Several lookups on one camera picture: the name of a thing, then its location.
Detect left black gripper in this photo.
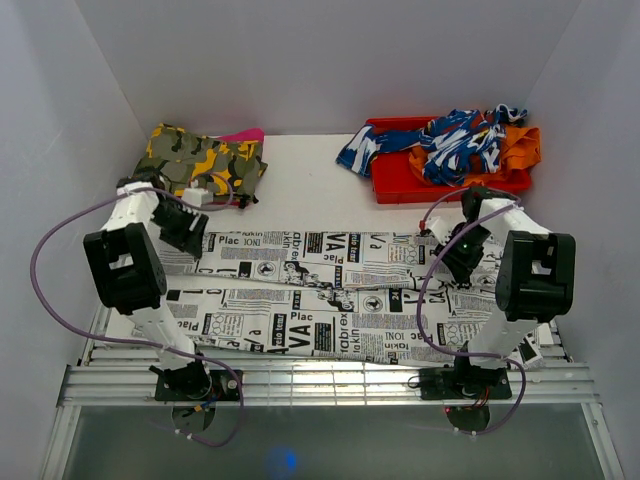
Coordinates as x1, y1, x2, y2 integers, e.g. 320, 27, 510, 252
149, 202, 209, 259

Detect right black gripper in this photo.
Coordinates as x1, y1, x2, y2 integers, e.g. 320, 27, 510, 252
433, 223, 492, 284

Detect newspaper print trousers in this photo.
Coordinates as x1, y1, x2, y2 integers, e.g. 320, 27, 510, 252
154, 231, 502, 366

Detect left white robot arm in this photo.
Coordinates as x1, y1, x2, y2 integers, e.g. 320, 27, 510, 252
83, 172, 212, 400

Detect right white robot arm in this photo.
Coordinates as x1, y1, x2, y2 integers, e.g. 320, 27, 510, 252
419, 186, 576, 400

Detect camouflage folded trousers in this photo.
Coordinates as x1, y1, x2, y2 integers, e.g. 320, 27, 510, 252
134, 123, 268, 208

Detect blue white patterned trousers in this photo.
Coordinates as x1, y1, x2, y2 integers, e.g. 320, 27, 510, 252
336, 104, 528, 186

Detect pink folded trousers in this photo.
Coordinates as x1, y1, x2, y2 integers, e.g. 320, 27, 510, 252
218, 128, 265, 142

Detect orange trousers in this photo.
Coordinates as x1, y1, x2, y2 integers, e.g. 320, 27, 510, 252
409, 125, 541, 187

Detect red plastic tray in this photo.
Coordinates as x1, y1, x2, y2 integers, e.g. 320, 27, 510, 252
364, 116, 533, 205

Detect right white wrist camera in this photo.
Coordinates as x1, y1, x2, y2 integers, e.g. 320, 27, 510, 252
419, 216, 453, 246

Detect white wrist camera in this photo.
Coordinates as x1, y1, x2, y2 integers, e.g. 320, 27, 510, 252
181, 187, 213, 208
419, 216, 453, 246

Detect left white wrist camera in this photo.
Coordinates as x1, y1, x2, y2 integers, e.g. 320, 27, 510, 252
181, 187, 213, 208

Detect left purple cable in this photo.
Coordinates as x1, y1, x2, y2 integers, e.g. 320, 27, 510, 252
29, 171, 245, 447

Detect purple cable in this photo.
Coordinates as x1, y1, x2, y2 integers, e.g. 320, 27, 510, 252
399, 186, 526, 437
29, 171, 245, 447

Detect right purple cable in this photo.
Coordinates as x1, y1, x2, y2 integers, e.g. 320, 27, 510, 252
399, 186, 526, 437

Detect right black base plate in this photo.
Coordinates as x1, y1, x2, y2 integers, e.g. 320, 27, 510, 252
417, 366, 512, 401

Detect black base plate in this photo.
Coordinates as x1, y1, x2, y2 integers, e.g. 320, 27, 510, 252
152, 369, 240, 403
417, 366, 512, 401

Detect aluminium rail frame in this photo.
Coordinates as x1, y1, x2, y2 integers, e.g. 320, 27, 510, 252
43, 324, 624, 479

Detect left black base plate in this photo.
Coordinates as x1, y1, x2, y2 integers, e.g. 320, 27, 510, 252
152, 369, 240, 403

